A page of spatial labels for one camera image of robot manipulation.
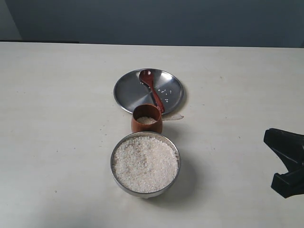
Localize red-brown wooden spoon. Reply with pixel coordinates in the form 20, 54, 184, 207
139, 70, 164, 113

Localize steel bowl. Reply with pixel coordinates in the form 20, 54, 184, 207
110, 131, 181, 199

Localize small brown wooden cup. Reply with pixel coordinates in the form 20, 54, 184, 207
131, 104, 162, 133

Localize round steel plate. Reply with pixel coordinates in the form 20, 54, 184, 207
114, 68, 184, 114

